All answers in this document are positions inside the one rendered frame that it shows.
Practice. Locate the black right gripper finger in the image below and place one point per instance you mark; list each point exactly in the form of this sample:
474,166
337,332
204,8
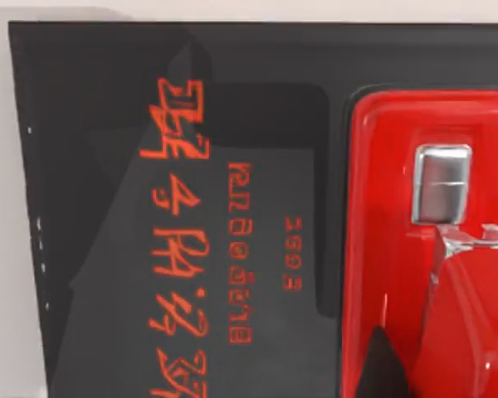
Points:
379,369

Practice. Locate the red stapler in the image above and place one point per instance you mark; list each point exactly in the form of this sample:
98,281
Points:
460,290

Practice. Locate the black board with red lettering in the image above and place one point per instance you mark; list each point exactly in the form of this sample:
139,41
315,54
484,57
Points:
240,232

